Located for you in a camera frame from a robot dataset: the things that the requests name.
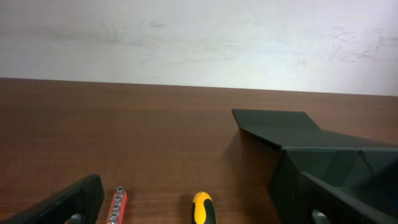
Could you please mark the orange bit holder strip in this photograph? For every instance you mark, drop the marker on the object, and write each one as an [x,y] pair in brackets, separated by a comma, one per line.
[118,206]

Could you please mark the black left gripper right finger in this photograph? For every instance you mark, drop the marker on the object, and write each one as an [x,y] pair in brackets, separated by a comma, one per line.
[319,202]

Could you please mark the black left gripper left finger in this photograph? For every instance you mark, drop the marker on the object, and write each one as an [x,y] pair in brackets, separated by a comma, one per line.
[80,202]

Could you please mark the black open box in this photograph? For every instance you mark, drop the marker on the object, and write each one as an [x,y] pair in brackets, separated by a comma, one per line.
[362,168]

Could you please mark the yellow black screwdriver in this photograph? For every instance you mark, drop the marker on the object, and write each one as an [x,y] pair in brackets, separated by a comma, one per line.
[203,211]

